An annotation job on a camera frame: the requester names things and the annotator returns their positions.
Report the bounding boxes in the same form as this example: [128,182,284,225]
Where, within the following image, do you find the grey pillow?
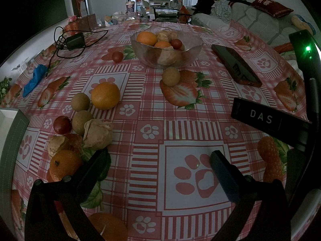
[191,13,230,32]

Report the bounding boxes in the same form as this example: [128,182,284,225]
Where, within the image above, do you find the yellow plush toy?
[291,14,314,36]

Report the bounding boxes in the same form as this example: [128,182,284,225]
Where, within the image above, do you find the dark red cherry tomato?
[53,116,72,134]

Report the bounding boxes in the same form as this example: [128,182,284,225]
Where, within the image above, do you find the small dried physalis husk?
[48,136,71,157]

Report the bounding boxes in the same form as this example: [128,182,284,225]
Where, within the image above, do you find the black television screen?
[0,0,69,63]

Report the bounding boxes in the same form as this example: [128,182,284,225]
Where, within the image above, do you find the mandarin with dark calyx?
[49,150,84,182]

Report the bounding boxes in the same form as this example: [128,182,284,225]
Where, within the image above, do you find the smartphone with red case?
[211,44,263,88]

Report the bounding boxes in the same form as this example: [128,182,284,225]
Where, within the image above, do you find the orange with thin stem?
[88,212,129,241]

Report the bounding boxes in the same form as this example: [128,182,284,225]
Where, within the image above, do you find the white storage box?
[0,108,29,229]

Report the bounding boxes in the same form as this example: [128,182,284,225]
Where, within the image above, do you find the large dried physalis husk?
[83,119,114,150]

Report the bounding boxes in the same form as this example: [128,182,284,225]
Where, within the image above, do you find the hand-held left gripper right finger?
[210,150,293,241]

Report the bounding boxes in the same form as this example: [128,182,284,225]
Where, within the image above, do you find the grey sofa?
[192,0,321,63]

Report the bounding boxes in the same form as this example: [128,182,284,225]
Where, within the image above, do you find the orange snack bag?
[179,5,195,15]

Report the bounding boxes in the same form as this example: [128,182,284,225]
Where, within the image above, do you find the patterned clothing pile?
[211,0,234,22]

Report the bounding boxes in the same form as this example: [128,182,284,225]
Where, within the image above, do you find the round orange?
[91,82,121,110]

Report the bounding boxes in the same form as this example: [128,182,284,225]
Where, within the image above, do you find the dark round container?
[155,8,180,23]

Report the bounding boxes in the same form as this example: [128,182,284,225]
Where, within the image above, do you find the black power adapter with cable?
[48,26,109,78]

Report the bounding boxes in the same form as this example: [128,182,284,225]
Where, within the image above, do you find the black clothing pile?
[195,0,215,13]

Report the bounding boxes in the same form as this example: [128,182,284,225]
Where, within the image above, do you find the clear glass bowl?
[130,26,204,69]

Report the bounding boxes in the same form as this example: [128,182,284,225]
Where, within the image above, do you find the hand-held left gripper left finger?
[24,149,111,241]

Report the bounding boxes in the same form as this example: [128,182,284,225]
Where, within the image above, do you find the large orange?
[136,31,158,46]

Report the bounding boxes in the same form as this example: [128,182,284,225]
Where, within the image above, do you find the small white table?
[148,0,176,7]

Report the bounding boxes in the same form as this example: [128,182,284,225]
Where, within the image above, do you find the tan round fruit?
[162,67,181,87]
[72,110,94,135]
[71,93,90,111]

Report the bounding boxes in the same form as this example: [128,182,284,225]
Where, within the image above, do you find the orange cloth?
[273,43,294,54]

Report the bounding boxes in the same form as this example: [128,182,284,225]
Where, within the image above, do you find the blue cloth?
[22,64,49,98]

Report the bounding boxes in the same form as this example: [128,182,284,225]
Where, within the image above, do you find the pink checked paw-print tablecloth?
[0,21,321,241]

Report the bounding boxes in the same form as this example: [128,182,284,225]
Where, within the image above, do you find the red cushion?
[250,0,294,18]

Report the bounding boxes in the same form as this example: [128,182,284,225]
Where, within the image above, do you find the clear glass plate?
[112,14,141,24]

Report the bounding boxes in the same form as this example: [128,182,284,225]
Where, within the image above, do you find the red gift box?
[76,14,97,31]
[64,22,81,33]

